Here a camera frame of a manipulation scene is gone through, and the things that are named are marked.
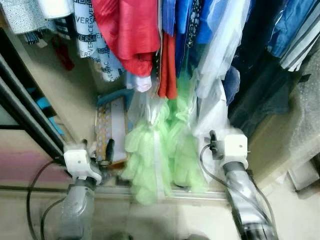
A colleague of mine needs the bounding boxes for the yellow dotted flat box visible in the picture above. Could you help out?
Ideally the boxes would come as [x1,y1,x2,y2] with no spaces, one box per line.
[95,97,130,168]

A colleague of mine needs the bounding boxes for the light green fluffy garment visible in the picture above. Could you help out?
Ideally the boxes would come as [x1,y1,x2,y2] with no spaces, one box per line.
[121,70,210,206]

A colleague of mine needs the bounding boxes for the pale pink garment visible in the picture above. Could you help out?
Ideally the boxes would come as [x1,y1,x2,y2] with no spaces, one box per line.
[125,72,152,93]

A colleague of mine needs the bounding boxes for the dark navy garment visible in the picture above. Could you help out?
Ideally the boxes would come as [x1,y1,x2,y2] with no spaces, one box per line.
[222,0,303,138]

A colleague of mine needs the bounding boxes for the bubble wrap covered furniture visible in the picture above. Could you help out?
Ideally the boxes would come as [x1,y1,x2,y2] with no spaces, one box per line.
[247,45,320,191]

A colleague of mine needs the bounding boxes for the white plastic box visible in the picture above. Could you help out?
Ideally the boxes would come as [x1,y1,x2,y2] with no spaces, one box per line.
[287,160,320,192]

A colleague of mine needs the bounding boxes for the orange-red garment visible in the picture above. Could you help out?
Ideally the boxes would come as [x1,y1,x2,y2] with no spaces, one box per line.
[157,32,179,100]

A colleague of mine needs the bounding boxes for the clear plastic garment cover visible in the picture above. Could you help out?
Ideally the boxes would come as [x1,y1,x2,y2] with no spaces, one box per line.
[192,0,251,143]

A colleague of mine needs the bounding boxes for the white black printed garment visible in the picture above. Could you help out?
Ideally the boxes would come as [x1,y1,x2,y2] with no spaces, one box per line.
[72,0,125,83]

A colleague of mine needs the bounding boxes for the red garment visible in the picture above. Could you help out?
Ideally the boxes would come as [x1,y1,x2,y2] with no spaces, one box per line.
[91,0,162,77]

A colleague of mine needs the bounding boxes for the grey striped garment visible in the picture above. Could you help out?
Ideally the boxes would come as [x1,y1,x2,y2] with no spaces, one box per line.
[280,5,320,72]

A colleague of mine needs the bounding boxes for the navy patterned garment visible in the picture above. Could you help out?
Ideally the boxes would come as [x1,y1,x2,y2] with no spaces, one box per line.
[186,0,202,48]

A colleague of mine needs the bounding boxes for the royal blue garment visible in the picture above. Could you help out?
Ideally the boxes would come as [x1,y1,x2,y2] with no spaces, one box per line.
[161,0,196,78]

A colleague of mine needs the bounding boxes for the plain white garment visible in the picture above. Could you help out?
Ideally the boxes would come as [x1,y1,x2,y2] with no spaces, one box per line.
[37,0,76,21]

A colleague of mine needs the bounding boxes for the white dotted garment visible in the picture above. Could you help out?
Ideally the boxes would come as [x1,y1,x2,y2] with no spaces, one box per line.
[0,0,56,36]

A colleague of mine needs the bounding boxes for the blue denim garment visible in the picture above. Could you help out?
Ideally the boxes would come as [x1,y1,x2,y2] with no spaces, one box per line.
[267,0,320,58]

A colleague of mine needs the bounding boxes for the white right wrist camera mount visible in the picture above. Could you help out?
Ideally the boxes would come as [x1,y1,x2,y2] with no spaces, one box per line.
[220,132,249,163]

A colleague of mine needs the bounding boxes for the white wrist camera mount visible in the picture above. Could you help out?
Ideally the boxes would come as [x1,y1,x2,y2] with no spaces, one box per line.
[63,145,103,183]
[220,132,249,163]

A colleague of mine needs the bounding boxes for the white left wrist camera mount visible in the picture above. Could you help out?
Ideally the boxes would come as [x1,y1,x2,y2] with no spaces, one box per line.
[63,145,103,183]

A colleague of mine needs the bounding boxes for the black sliding door frame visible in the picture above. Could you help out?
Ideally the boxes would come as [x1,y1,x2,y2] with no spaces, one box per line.
[0,50,66,160]

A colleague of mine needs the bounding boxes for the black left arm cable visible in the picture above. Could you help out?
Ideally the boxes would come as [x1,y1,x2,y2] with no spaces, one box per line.
[26,159,67,240]

